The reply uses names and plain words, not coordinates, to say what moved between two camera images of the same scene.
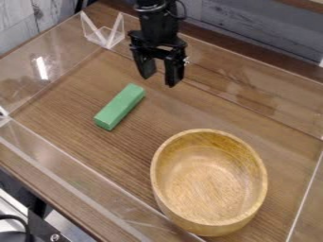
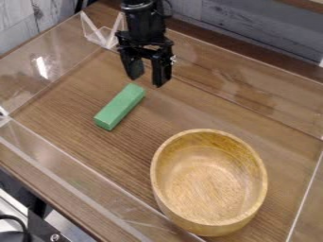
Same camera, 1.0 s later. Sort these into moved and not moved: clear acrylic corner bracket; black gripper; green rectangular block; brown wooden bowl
Moved: black gripper
Not moved: brown wooden bowl; green rectangular block; clear acrylic corner bracket
